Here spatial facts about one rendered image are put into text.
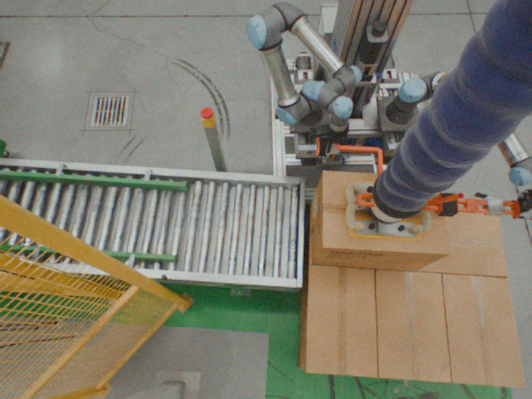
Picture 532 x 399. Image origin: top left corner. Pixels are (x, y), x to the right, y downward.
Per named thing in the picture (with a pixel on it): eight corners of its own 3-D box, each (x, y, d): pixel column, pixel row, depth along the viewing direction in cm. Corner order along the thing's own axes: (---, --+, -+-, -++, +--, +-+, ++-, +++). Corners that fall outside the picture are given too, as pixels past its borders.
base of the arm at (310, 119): (294, 102, 211) (296, 91, 202) (321, 102, 211) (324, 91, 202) (296, 126, 206) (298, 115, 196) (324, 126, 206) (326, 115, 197)
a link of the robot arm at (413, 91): (389, 97, 201) (397, 81, 188) (411, 89, 203) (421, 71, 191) (401, 115, 197) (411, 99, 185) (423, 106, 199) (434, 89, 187)
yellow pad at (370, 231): (348, 237, 181) (351, 234, 176) (348, 217, 184) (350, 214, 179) (420, 241, 180) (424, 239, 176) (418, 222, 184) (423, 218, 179)
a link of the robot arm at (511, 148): (462, 72, 149) (532, 183, 139) (486, 63, 151) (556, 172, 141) (447, 89, 160) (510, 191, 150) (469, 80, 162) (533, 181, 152)
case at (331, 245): (311, 264, 216) (321, 247, 178) (313, 199, 230) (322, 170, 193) (417, 270, 216) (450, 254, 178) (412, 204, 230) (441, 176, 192)
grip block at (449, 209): (435, 216, 174) (441, 212, 169) (433, 196, 178) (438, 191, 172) (454, 217, 174) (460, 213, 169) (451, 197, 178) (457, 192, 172)
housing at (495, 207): (484, 216, 175) (489, 212, 171) (481, 202, 177) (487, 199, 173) (499, 217, 175) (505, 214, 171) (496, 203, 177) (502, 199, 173)
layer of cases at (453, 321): (299, 367, 246) (305, 372, 209) (304, 221, 281) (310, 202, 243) (485, 381, 245) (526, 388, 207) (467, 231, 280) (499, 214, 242)
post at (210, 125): (220, 189, 304) (200, 120, 211) (221, 181, 307) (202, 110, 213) (229, 189, 304) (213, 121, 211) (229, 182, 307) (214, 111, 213)
